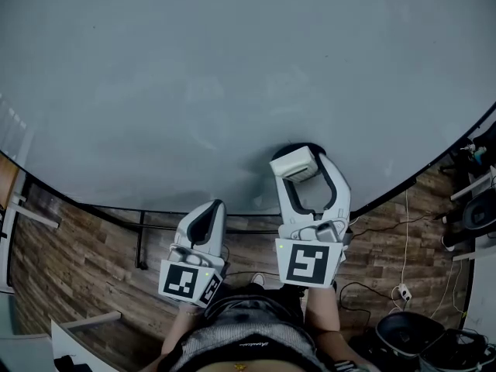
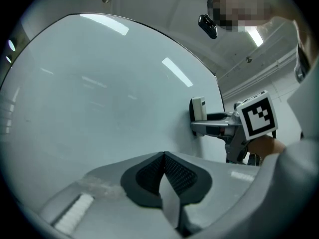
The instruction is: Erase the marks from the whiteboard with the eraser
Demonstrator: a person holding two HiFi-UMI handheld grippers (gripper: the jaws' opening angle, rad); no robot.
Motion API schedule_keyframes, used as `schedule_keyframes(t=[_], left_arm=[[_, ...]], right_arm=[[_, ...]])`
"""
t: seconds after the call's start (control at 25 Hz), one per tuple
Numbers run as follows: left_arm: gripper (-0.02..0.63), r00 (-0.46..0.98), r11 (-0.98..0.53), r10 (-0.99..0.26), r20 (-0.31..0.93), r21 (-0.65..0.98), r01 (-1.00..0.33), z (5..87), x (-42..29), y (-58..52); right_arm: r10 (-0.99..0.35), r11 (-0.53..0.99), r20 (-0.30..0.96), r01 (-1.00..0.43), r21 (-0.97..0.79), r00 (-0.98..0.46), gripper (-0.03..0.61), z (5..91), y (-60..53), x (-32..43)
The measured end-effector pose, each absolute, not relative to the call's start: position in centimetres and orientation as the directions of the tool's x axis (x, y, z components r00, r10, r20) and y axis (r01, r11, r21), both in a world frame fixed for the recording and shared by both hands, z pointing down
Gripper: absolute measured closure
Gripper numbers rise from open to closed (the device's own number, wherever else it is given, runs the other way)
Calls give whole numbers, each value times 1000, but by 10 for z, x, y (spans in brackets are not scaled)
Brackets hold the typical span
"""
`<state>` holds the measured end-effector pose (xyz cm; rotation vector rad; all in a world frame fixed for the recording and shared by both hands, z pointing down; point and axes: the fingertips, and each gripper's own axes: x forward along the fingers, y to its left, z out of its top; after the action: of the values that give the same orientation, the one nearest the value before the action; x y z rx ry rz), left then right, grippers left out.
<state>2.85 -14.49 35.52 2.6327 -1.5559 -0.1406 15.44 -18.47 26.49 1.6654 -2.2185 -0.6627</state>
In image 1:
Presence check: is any black open bag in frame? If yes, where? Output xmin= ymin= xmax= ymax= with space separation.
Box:
xmin=420 ymin=327 xmax=496 ymax=372

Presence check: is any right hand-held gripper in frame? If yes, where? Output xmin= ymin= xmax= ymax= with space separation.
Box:
xmin=273 ymin=153 xmax=352 ymax=288

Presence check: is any grey metal bar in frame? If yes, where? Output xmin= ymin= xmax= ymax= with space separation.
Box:
xmin=60 ymin=310 xmax=123 ymax=331

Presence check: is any black office chair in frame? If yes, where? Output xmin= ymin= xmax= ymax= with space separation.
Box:
xmin=459 ymin=120 xmax=496 ymax=170

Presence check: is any looped black cable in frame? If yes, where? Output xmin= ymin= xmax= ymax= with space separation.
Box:
xmin=339 ymin=281 xmax=400 ymax=314

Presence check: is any wooden table with white legs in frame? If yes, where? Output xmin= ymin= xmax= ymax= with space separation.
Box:
xmin=0 ymin=153 xmax=61 ymax=296

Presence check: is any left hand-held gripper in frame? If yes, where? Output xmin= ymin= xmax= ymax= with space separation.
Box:
xmin=157 ymin=199 xmax=229 ymax=308

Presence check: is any large white board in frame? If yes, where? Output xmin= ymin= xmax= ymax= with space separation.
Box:
xmin=0 ymin=0 xmax=496 ymax=270

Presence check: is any person's left forearm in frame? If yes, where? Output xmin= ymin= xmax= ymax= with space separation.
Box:
xmin=160 ymin=304 xmax=205 ymax=356

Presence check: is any thin black cable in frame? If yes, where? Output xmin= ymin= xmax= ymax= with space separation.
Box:
xmin=350 ymin=212 xmax=443 ymax=242

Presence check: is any person's right forearm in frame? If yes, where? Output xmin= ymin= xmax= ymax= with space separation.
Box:
xmin=305 ymin=284 xmax=343 ymax=333

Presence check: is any pale yellow cable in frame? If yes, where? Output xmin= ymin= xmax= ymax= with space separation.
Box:
xmin=439 ymin=260 xmax=470 ymax=319

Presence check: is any person's torso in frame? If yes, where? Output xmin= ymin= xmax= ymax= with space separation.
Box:
xmin=139 ymin=283 xmax=384 ymax=372

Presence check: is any white power strip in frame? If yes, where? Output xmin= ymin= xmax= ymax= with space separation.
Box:
xmin=391 ymin=283 xmax=412 ymax=302

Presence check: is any grey glass desk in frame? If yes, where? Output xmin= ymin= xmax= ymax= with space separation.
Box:
xmin=0 ymin=292 xmax=55 ymax=372

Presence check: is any white eraser block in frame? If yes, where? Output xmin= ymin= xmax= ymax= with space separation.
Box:
xmin=268 ymin=141 xmax=329 ymax=184

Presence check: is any white cable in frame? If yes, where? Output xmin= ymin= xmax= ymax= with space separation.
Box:
xmin=389 ymin=190 xmax=412 ymax=313

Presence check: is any white desk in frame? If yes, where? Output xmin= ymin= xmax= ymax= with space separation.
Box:
xmin=452 ymin=234 xmax=496 ymax=332
xmin=450 ymin=167 xmax=496 ymax=202

